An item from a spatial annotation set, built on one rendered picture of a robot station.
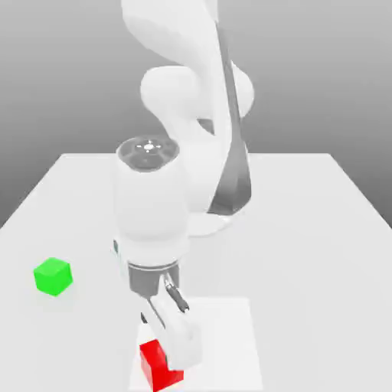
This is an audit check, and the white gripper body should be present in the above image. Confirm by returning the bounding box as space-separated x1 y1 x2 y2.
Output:
139 289 204 371

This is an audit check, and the small red cube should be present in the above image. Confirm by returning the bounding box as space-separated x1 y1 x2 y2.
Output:
139 338 185 392

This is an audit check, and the small green cube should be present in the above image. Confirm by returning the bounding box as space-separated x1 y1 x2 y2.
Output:
33 257 74 297

